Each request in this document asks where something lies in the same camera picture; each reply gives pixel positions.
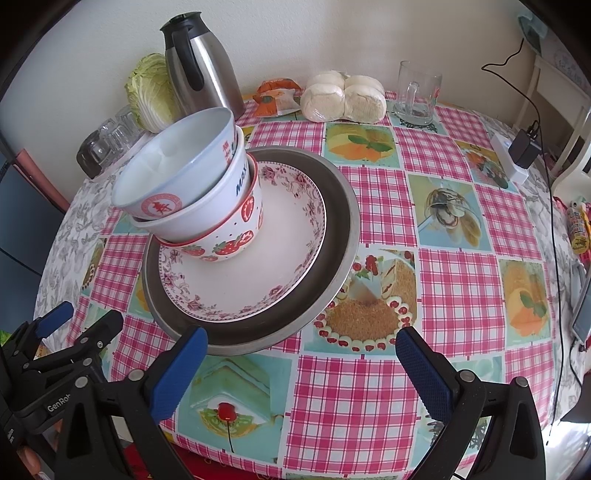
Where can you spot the clear drinking glass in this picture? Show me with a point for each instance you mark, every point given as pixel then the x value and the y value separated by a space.
pixel 129 117
pixel 122 138
pixel 107 129

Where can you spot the steel thermos jug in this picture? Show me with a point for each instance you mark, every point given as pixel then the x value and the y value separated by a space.
pixel 217 69

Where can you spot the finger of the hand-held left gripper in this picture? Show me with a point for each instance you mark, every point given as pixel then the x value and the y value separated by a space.
pixel 53 318
pixel 99 334

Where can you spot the orange snack packet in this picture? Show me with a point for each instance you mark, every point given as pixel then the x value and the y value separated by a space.
pixel 277 85
pixel 277 104

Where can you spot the white chair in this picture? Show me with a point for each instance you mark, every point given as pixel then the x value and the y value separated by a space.
pixel 542 83

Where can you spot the pink board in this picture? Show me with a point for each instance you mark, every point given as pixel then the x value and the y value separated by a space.
pixel 27 166

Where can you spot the napa cabbage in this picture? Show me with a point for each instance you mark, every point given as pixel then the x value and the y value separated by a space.
pixel 150 92

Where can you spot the pink checked tablecloth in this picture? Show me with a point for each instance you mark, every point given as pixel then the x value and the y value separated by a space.
pixel 360 406

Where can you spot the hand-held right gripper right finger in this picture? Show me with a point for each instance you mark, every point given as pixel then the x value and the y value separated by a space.
pixel 425 374

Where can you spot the white power strip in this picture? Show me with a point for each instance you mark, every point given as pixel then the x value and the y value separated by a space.
pixel 503 152

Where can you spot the large metal basin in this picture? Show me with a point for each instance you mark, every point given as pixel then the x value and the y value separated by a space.
pixel 337 221

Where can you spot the strawberry print bowl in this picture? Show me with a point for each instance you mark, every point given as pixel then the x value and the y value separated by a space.
pixel 231 240

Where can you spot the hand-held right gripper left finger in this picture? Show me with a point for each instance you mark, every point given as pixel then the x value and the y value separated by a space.
pixel 178 374

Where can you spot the white square bowl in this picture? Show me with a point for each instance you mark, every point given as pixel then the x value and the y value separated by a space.
pixel 203 217

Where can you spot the black power adapter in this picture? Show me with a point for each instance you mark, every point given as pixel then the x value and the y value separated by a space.
pixel 524 150

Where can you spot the dark cabinet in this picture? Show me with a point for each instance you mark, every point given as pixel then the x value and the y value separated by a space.
pixel 18 230

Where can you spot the bag of steamed buns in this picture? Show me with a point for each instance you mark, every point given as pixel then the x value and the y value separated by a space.
pixel 364 99
pixel 323 99

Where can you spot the dark brown glass cup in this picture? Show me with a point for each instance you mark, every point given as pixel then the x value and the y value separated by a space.
pixel 87 164

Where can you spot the clear glass mug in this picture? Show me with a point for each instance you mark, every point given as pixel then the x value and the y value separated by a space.
pixel 422 92

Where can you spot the floral rimmed white plate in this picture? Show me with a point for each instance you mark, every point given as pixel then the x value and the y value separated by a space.
pixel 277 258

